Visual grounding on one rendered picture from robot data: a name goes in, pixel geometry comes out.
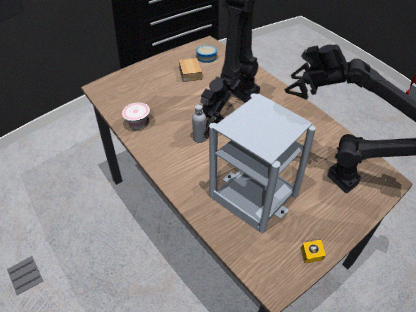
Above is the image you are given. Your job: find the grey bottle with dark cap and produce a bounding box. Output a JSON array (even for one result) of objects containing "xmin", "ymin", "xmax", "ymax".
[{"xmin": 192, "ymin": 105, "xmax": 207, "ymax": 143}]

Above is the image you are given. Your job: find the grey and pink yogurt cup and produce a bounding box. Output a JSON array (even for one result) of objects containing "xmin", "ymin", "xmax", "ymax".
[{"xmin": 122, "ymin": 103, "xmax": 149, "ymax": 129}]

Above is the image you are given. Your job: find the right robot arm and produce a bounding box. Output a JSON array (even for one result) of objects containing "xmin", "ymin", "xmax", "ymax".
[{"xmin": 200, "ymin": 0, "xmax": 260, "ymax": 113}]

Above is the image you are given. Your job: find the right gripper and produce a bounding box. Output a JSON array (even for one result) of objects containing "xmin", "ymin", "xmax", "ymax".
[{"xmin": 199, "ymin": 104, "xmax": 224, "ymax": 135}]

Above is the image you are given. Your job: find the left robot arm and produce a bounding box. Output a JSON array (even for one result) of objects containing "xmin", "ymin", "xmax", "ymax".
[{"xmin": 301, "ymin": 44, "xmax": 416, "ymax": 189}]

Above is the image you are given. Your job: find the grey metal shelving unit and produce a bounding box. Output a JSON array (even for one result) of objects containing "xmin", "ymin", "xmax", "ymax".
[{"xmin": 209, "ymin": 94, "xmax": 316, "ymax": 233}]

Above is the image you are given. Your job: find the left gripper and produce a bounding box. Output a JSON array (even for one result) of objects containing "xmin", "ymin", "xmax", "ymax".
[{"xmin": 284, "ymin": 62, "xmax": 331, "ymax": 99}]

